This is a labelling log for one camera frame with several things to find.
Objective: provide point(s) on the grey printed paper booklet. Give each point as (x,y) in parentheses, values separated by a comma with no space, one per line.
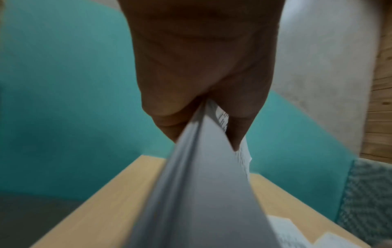
(199,193)

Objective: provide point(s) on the person's left hand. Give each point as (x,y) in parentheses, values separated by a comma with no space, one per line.
(199,60)

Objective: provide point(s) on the grey patterned cushion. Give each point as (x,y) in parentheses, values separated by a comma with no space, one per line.
(364,205)

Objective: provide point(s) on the white printed paper sheet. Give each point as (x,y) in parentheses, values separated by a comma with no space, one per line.
(286,232)
(337,241)

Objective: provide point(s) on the wooden slatted panel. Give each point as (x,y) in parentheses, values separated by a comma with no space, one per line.
(379,96)

